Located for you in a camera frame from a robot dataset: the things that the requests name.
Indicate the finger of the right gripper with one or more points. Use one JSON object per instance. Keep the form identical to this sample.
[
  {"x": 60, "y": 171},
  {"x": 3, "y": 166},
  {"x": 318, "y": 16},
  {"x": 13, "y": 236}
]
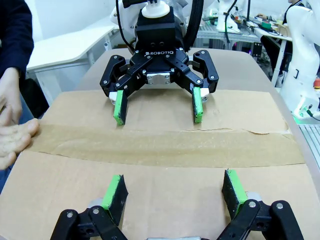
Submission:
[
  {"x": 120, "y": 110},
  {"x": 197, "y": 107}
]

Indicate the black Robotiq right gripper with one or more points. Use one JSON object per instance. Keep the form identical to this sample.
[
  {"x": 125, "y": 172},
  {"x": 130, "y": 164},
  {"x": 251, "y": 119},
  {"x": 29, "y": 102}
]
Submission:
[{"x": 156, "y": 32}]

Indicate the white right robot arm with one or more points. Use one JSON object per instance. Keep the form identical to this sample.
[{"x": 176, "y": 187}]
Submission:
[{"x": 300, "y": 37}]

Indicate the person's left hand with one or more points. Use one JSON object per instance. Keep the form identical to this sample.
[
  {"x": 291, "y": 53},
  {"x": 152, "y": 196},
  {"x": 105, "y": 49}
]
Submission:
[{"x": 8, "y": 95}]

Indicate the aluminium profile mounting frame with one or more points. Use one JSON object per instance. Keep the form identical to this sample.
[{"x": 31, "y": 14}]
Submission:
[{"x": 311, "y": 142}]

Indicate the brown packing tape strip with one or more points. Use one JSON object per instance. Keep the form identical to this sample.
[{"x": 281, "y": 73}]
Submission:
[{"x": 162, "y": 147}]

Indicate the red emergency stop button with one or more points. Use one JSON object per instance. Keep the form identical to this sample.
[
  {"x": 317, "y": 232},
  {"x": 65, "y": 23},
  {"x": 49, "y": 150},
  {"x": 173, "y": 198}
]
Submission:
[{"x": 317, "y": 83}]

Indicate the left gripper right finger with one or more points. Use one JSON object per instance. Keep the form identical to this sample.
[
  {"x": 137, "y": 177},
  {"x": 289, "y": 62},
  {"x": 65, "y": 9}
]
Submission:
[{"x": 235, "y": 192}]

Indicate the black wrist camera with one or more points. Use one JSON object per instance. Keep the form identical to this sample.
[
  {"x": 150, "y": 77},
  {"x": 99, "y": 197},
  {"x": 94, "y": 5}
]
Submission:
[{"x": 133, "y": 2}]

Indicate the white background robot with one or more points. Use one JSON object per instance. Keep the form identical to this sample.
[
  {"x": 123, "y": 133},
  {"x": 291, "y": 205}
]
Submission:
[{"x": 225, "y": 15}]

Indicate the cluttered aluminium frame workbench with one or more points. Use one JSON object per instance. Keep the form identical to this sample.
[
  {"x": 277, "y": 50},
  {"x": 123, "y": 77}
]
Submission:
[{"x": 240, "y": 35}]

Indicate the dark-sleeved person's left forearm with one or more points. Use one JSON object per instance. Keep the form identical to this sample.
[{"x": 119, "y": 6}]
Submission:
[{"x": 15, "y": 35}]

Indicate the person's right hand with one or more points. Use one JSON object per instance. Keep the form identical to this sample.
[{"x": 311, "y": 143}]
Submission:
[{"x": 15, "y": 140}]

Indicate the black square bracket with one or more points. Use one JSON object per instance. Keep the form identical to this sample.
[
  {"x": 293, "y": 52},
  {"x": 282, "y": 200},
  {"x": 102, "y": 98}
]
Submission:
[{"x": 258, "y": 50}]

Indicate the brown cardboard box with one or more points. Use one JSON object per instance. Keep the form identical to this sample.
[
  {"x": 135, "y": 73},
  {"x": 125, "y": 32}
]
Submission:
[{"x": 162, "y": 195}]

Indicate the seated background person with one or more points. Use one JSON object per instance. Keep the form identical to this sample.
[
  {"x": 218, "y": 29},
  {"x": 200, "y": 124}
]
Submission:
[{"x": 271, "y": 50}]

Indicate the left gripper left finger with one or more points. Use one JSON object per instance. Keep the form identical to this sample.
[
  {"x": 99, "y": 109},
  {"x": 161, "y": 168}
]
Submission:
[{"x": 115, "y": 197}]

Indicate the white desk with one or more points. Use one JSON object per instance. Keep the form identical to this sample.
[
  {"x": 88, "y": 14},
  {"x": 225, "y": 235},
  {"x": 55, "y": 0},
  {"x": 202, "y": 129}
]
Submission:
[{"x": 67, "y": 47}]

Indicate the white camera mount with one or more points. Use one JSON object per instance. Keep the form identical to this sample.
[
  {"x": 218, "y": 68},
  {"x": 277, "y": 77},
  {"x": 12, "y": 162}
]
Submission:
[{"x": 155, "y": 10}]

